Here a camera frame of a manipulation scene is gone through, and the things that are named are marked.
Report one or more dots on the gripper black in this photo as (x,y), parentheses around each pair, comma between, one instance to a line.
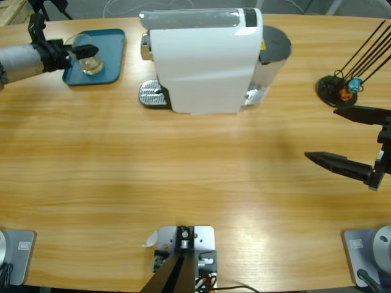
(53,55)
(383,158)

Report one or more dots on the clear drinking glass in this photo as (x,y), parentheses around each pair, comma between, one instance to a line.
(91,62)

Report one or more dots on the grey translucent machine lever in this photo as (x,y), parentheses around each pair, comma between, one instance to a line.
(189,18)

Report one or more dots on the orange coffee capsule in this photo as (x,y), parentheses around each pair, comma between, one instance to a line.
(345,94)

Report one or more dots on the blue coffee capsule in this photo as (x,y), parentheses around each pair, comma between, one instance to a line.
(354,85)

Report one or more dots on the white capsule coffee machine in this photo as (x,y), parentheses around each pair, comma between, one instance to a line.
(207,67)

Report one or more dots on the teal plastic tray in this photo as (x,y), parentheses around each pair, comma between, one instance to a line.
(110,61)

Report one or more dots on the black stand legs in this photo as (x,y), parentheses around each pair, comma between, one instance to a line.
(61,7)

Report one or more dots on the black capsule holder with rods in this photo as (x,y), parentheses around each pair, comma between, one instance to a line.
(328,88)

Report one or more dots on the metal drip tray grille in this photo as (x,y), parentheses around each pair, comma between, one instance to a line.
(149,93)

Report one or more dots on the wooden crate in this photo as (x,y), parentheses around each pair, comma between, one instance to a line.
(12,12)

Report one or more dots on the clear water tank dark lid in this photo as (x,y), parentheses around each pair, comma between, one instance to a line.
(275,42)

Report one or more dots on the white paper tag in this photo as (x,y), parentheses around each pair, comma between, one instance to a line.
(151,239)

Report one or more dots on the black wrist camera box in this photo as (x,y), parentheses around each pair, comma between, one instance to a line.
(37,27)

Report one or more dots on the grey base plate with disc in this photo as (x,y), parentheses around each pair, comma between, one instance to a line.
(18,256)
(366,253)

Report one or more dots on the light grey frame leg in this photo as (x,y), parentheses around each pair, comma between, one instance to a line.
(334,6)

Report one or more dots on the white mount block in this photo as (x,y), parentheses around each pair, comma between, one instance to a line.
(204,238)

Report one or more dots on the dark mount post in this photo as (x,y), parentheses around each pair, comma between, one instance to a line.
(177,274)

